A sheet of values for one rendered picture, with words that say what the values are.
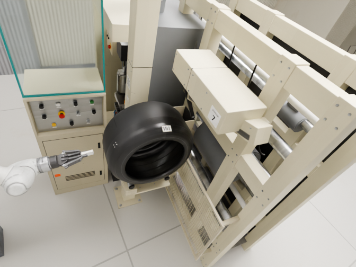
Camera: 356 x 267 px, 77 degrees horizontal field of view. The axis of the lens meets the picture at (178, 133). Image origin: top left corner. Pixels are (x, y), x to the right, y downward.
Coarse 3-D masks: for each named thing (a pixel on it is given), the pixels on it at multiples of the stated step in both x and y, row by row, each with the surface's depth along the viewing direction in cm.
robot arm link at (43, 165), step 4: (44, 156) 127; (48, 156) 129; (40, 160) 124; (44, 160) 125; (48, 160) 126; (40, 164) 123; (44, 164) 124; (48, 164) 125; (40, 168) 124; (44, 168) 125; (48, 168) 125; (40, 172) 125
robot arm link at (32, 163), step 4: (24, 160) 124; (28, 160) 123; (32, 160) 124; (36, 160) 124; (12, 164) 121; (16, 164) 120; (20, 164) 119; (24, 164) 119; (28, 164) 120; (32, 164) 121; (36, 164) 123; (32, 168) 119; (36, 168) 123; (36, 172) 122
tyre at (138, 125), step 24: (120, 120) 135; (144, 120) 130; (168, 120) 134; (120, 144) 128; (144, 144) 130; (168, 144) 183; (192, 144) 155; (120, 168) 138; (144, 168) 175; (168, 168) 174
